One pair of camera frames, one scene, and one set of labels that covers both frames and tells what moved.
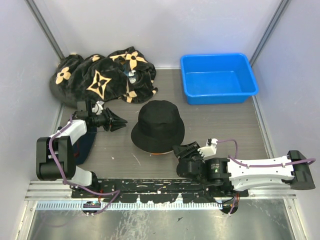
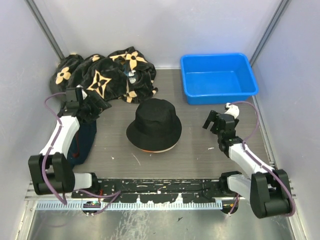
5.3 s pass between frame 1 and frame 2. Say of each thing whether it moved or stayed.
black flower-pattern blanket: stayed
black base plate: stayed
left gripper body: moved
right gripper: moved
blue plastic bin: stayed
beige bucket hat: moved
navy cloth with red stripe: stayed
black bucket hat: moved
